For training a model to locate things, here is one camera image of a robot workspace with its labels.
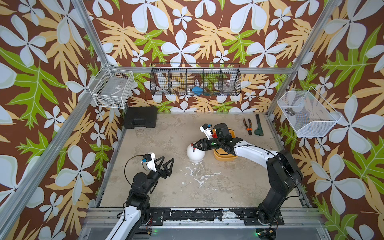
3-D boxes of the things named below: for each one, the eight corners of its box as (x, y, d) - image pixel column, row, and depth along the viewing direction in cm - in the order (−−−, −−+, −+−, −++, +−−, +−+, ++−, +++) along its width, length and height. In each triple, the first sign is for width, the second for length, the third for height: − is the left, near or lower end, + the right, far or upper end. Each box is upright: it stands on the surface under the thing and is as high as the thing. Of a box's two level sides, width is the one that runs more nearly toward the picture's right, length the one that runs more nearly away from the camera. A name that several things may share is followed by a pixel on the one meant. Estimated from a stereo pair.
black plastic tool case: (123, 129, 112) (119, 124, 107) (129, 111, 125) (127, 105, 120) (154, 130, 112) (153, 124, 107) (158, 111, 125) (157, 105, 120)
